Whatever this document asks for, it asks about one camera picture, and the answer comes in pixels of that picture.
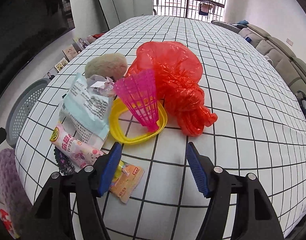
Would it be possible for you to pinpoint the pink snack wrapper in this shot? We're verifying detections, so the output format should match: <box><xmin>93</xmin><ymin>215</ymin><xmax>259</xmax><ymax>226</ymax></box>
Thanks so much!
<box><xmin>50</xmin><ymin>123</ymin><xmax>144</xmax><ymax>204</ymax></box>

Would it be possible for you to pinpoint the light blue wipes packet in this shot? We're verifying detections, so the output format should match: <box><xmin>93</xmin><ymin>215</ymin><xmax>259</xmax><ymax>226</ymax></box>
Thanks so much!
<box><xmin>60</xmin><ymin>73</ymin><xmax>114</xmax><ymax>150</ymax></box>

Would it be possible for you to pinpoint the yellow plastic lid ring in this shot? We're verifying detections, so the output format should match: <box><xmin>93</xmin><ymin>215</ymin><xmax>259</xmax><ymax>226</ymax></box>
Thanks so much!
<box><xmin>108</xmin><ymin>97</ymin><xmax>168</xmax><ymax>145</ymax></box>

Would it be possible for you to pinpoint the pink plastic shuttlecock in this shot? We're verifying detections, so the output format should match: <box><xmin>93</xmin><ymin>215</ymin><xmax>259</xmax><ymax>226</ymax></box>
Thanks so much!
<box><xmin>113</xmin><ymin>69</ymin><xmax>159</xmax><ymax>132</ymax></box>

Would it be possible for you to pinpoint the beige sloth plush toy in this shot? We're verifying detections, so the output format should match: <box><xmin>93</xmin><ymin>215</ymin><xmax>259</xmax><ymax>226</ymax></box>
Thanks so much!
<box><xmin>85</xmin><ymin>53</ymin><xmax>128</xmax><ymax>81</ymax></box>

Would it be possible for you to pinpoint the red plastic bag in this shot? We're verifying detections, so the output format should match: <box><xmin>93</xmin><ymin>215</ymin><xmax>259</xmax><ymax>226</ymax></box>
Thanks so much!
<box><xmin>126</xmin><ymin>41</ymin><xmax>218</xmax><ymax>137</ymax></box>

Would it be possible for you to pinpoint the checkered white bed sheet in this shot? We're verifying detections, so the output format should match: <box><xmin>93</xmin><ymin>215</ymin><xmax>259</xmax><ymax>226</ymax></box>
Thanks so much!
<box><xmin>15</xmin><ymin>16</ymin><xmax>306</xmax><ymax>239</ymax></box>

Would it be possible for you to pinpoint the grey perforated laundry basket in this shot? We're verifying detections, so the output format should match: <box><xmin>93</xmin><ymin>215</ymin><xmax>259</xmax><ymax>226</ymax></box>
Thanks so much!
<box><xmin>5</xmin><ymin>78</ymin><xmax>50</xmax><ymax>148</ymax></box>

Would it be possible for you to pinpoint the red cloth on shelf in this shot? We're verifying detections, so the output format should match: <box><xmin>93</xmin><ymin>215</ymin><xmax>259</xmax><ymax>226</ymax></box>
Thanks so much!
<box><xmin>92</xmin><ymin>33</ymin><xmax>105</xmax><ymax>39</ymax></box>

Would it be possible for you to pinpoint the leaning floor mirror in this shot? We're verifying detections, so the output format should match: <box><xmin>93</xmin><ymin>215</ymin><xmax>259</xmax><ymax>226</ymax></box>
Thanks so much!
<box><xmin>99</xmin><ymin>0</ymin><xmax>120</xmax><ymax>30</ymax></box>

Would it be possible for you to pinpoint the white cabinet by window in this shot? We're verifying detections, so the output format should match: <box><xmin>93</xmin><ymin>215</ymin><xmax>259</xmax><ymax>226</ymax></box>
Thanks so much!
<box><xmin>133</xmin><ymin>0</ymin><xmax>154</xmax><ymax>17</ymax></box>

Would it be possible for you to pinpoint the man portrait photo frame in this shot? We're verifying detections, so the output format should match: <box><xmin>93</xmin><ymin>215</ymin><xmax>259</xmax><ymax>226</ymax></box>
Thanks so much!
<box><xmin>47</xmin><ymin>72</ymin><xmax>55</xmax><ymax>80</ymax></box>

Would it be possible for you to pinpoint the comic photo frame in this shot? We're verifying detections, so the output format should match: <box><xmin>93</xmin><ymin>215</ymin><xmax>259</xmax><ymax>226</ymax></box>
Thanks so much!
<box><xmin>54</xmin><ymin>57</ymin><xmax>68</xmax><ymax>73</ymax></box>

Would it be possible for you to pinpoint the pink drawing photo frame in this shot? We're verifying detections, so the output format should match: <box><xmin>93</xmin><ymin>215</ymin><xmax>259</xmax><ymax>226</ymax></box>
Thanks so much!
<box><xmin>63</xmin><ymin>44</ymin><xmax>78</xmax><ymax>61</ymax></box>

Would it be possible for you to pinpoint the girl photo frame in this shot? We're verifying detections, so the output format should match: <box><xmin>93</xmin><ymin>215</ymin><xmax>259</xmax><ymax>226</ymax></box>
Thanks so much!
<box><xmin>73</xmin><ymin>37</ymin><xmax>89</xmax><ymax>50</ymax></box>

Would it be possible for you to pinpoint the black wall television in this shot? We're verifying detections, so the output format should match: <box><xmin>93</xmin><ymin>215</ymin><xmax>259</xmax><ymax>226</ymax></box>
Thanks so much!
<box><xmin>0</xmin><ymin>0</ymin><xmax>75</xmax><ymax>98</ymax></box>

